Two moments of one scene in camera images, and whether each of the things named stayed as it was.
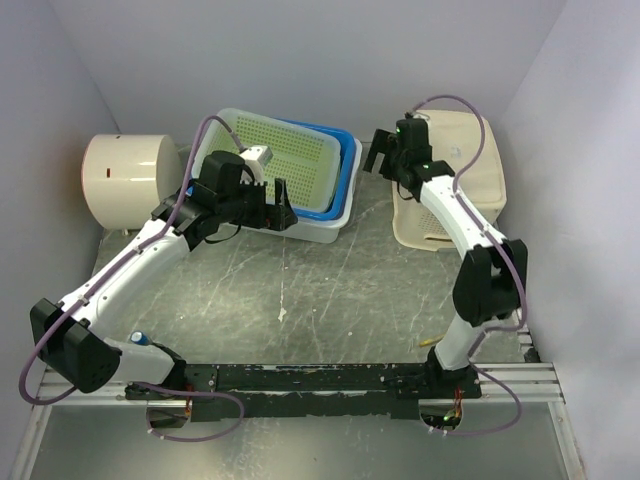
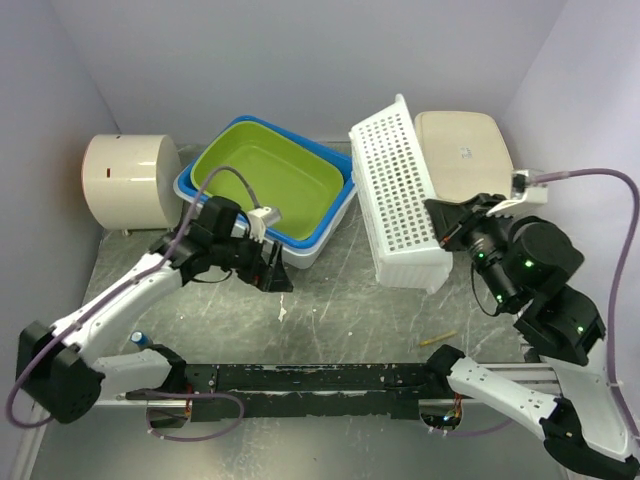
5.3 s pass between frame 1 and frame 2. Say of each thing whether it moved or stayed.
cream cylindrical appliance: stayed
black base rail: stayed
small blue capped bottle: stayed
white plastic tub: moved
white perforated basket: moved
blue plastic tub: moved
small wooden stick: stayed
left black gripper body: moved
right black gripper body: moved
